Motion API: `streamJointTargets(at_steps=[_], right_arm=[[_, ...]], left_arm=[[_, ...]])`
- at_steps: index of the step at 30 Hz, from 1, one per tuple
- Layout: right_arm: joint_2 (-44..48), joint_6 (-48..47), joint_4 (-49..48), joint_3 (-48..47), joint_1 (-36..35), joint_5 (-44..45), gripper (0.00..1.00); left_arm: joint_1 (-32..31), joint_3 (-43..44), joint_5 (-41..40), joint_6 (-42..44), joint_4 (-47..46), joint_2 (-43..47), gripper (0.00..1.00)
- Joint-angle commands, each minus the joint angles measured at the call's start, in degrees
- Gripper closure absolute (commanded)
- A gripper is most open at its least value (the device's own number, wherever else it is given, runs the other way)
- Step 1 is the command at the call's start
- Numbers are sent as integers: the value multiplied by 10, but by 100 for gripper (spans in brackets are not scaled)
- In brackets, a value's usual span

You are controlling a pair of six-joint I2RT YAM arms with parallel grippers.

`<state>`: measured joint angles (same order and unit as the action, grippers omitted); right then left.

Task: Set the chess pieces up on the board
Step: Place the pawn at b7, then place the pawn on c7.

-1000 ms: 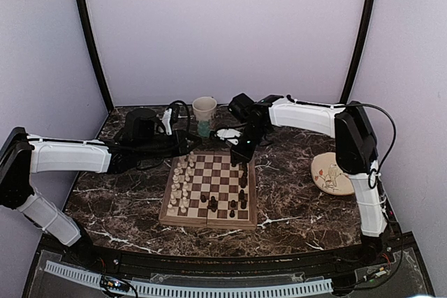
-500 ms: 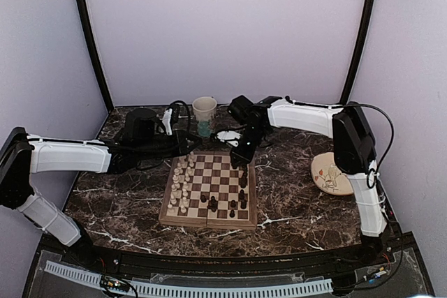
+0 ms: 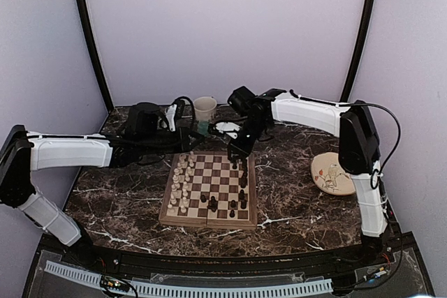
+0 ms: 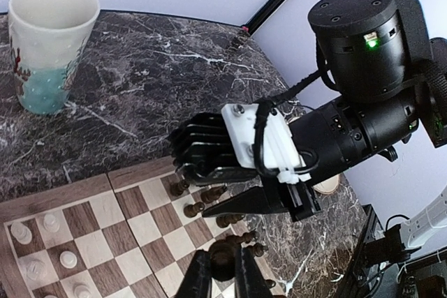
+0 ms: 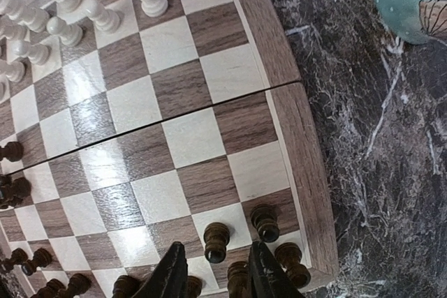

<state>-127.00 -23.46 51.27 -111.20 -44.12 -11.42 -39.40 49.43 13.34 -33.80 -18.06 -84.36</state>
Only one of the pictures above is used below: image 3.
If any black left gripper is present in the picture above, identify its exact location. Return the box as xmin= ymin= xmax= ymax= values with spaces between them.
xmin=138 ymin=126 xmax=205 ymax=156

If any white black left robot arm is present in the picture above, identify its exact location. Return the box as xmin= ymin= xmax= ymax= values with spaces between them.
xmin=1 ymin=125 xmax=205 ymax=267

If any black front rail base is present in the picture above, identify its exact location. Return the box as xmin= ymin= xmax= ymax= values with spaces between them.
xmin=38 ymin=231 xmax=416 ymax=281

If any ceramic coral pattern mug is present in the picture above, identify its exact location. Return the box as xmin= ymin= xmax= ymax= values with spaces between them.
xmin=193 ymin=96 xmax=217 ymax=135

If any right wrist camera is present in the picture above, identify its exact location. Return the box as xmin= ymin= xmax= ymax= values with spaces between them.
xmin=227 ymin=86 xmax=256 ymax=117

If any white slotted cable duct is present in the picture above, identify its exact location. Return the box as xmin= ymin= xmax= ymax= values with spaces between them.
xmin=44 ymin=261 xmax=333 ymax=297

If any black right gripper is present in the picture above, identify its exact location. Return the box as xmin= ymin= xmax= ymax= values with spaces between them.
xmin=227 ymin=117 xmax=270 ymax=161

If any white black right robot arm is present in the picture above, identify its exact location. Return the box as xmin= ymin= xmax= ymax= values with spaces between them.
xmin=228 ymin=86 xmax=388 ymax=237

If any wooden chess board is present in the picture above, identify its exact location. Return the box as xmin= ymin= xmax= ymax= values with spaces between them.
xmin=159 ymin=151 xmax=257 ymax=230

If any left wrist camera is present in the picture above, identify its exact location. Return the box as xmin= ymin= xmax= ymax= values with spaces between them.
xmin=125 ymin=103 xmax=161 ymax=136

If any white chess pieces row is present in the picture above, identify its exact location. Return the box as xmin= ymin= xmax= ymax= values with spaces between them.
xmin=167 ymin=151 xmax=196 ymax=216

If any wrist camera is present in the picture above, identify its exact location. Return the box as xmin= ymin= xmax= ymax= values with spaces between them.
xmin=227 ymin=86 xmax=256 ymax=117
xmin=125 ymin=103 xmax=161 ymax=136

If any ceramic bird pattern plate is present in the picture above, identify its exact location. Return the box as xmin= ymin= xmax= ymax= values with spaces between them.
xmin=311 ymin=152 xmax=356 ymax=196

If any black corner frame post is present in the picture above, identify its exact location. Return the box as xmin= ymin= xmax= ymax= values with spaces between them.
xmin=76 ymin=0 xmax=115 ymax=113
xmin=339 ymin=0 xmax=374 ymax=103

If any black corner frame post right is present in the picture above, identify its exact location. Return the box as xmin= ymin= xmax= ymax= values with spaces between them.
xmin=339 ymin=0 xmax=374 ymax=103

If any black corner frame post left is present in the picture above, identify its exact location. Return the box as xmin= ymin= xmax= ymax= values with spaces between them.
xmin=76 ymin=0 xmax=115 ymax=113

